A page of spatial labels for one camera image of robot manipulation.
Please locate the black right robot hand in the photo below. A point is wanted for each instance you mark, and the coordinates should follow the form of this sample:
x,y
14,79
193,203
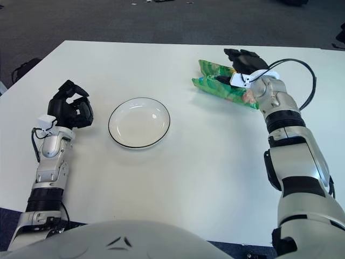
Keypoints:
x,y
248,63

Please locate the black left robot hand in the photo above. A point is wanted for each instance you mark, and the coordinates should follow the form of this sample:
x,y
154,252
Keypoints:
x,y
60,108

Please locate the green chips snack bag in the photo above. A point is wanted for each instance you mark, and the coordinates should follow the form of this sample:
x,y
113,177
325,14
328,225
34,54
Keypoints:
x,y
213,86

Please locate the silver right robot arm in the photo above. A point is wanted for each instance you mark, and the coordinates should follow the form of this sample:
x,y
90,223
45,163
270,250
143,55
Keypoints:
x,y
296,162

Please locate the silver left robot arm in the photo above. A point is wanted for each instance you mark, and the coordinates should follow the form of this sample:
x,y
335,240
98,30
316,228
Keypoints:
x,y
49,162

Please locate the clear glass plate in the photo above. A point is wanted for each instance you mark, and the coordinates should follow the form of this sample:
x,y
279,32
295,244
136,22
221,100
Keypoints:
x,y
138,122

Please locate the white right wrist sensor box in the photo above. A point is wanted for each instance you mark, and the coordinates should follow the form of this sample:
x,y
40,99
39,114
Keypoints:
x,y
238,80

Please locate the white wrist sensor box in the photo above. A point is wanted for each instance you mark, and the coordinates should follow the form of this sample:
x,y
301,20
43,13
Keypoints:
x,y
46,121
238,80

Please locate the white left wrist sensor box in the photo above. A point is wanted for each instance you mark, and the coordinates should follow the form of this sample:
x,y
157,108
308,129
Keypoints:
x,y
46,121

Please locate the black backpack on floor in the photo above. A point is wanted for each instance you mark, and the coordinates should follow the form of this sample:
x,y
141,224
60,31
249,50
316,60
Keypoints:
x,y
25,67

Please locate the black bag on carpet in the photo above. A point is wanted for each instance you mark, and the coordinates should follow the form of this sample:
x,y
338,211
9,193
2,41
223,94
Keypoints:
x,y
293,1

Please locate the black chair base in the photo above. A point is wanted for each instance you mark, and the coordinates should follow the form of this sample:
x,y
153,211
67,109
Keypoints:
x,y
341,35

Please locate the grey robot torso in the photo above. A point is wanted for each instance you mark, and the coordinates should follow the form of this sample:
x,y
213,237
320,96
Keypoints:
x,y
121,242

